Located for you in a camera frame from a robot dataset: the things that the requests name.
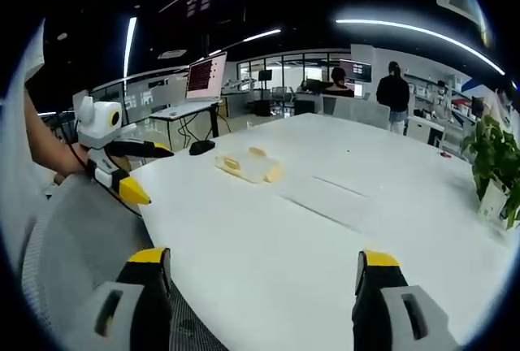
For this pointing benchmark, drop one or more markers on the black monitor stand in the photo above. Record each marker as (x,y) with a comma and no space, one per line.
(264,93)

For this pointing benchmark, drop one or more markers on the small red object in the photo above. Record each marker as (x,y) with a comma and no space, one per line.
(446,154)

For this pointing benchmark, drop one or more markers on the green potted plant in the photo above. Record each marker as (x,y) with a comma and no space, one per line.
(495,156)

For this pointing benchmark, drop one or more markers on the black computer mouse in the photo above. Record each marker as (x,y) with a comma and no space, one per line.
(202,146)

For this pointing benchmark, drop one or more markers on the white storage shelves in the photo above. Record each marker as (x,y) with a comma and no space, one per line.
(447,95)

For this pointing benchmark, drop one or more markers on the grey desk partition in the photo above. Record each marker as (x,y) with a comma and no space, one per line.
(357,110)

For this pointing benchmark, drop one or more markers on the person's arm white sleeve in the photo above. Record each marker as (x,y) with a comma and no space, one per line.
(18,131)

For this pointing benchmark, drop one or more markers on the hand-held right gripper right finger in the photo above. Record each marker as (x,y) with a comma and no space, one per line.
(406,310)

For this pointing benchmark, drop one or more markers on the open laptop with bright screen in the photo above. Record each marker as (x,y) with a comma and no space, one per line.
(205,79)

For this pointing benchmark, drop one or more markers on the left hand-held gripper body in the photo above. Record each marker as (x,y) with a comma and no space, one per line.
(99,123)

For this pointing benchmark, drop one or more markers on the short ceiling light strip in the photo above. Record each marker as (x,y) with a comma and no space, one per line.
(262,35)

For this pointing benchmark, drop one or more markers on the dark wall monitor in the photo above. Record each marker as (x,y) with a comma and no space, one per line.
(357,71)

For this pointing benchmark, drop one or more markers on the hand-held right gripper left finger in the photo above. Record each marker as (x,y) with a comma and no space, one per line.
(122,306)

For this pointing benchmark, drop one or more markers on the white office desk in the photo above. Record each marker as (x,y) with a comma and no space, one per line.
(178,112)

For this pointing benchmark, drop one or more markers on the grey mesh office chair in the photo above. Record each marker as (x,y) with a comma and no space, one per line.
(81,237)

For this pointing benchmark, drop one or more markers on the long ceiling light strip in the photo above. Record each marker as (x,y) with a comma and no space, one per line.
(414,32)
(129,46)

